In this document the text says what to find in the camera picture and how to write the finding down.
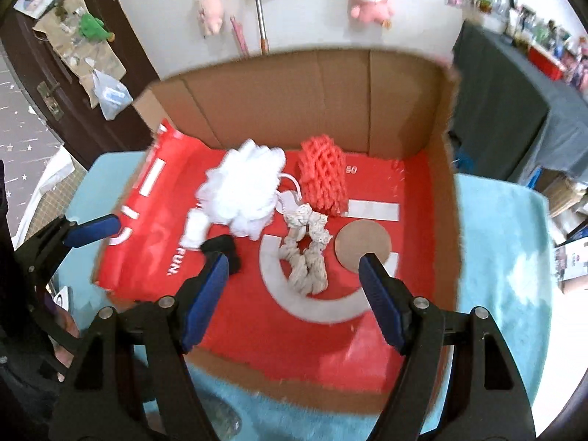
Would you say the white mesh bath pouf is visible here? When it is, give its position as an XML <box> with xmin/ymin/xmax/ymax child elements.
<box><xmin>196</xmin><ymin>139</ymin><xmax>302</xmax><ymax>241</ymax></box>

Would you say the orange foam net sleeve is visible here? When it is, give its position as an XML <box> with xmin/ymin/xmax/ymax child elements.
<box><xmin>298</xmin><ymin>135</ymin><xmax>349</xmax><ymax>216</ymax></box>

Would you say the red bowl on table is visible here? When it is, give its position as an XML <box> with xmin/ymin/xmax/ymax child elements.
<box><xmin>527</xmin><ymin>45</ymin><xmax>566</xmax><ymax>81</ymax></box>

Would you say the teal fluffy blanket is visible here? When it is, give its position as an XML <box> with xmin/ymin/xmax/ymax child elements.
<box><xmin>56</xmin><ymin>151</ymin><xmax>553</xmax><ymax>440</ymax></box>

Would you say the pink pig plush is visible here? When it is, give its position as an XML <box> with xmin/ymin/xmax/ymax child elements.
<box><xmin>198</xmin><ymin>0</ymin><xmax>224</xmax><ymax>38</ymax></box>

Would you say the green plush on door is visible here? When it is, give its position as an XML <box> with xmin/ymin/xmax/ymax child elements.
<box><xmin>78</xmin><ymin>13</ymin><xmax>116</xmax><ymax>42</ymax></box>

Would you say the large glass jar metal lid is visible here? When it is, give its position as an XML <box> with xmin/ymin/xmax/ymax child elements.
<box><xmin>197</xmin><ymin>391</ymin><xmax>242</xmax><ymax>441</ymax></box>

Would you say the person's left hand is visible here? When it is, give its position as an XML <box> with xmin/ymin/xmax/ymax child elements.
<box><xmin>52</xmin><ymin>304</ymin><xmax>84</xmax><ymax>383</ymax></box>

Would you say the cream patterned scrunchie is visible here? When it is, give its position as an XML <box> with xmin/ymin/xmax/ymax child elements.
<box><xmin>278</xmin><ymin>203</ymin><xmax>333</xmax><ymax>297</ymax></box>

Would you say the white charger device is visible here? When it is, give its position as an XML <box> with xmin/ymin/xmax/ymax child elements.
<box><xmin>53</xmin><ymin>286</ymin><xmax>70</xmax><ymax>312</ymax></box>

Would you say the dark grey tablecloth table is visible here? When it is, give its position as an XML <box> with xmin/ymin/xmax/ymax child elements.
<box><xmin>451</xmin><ymin>22</ymin><xmax>587</xmax><ymax>185</ymax></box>

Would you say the clear plastic bag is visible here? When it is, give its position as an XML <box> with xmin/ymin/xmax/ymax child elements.
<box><xmin>93</xmin><ymin>70</ymin><xmax>133</xmax><ymax>121</ymax></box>

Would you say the black pompom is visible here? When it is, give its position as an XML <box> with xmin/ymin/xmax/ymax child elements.
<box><xmin>199</xmin><ymin>234</ymin><xmax>241</xmax><ymax>275</ymax></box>

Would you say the pink fox plush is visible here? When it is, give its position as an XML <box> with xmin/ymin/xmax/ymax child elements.
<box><xmin>350</xmin><ymin>0</ymin><xmax>394</xmax><ymax>29</ymax></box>

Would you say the red cardboard box tray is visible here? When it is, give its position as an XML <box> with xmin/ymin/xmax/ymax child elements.
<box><xmin>94</xmin><ymin>49</ymin><xmax>462</xmax><ymax>415</ymax></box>

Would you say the round brown cushion pad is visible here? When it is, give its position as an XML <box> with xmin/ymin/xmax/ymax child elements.
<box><xmin>334</xmin><ymin>220</ymin><xmax>392</xmax><ymax>274</ymax></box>

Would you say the dark wooden door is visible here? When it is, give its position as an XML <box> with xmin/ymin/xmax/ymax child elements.
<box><xmin>1</xmin><ymin>0</ymin><xmax>157</xmax><ymax>167</ymax></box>

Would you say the orange handled stick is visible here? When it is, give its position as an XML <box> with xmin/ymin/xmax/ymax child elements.
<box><xmin>254</xmin><ymin>0</ymin><xmax>269</xmax><ymax>55</ymax></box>

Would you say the wicker basket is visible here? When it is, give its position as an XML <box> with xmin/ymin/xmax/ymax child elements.
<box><xmin>545</xmin><ymin>175</ymin><xmax>587</xmax><ymax>217</ymax></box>

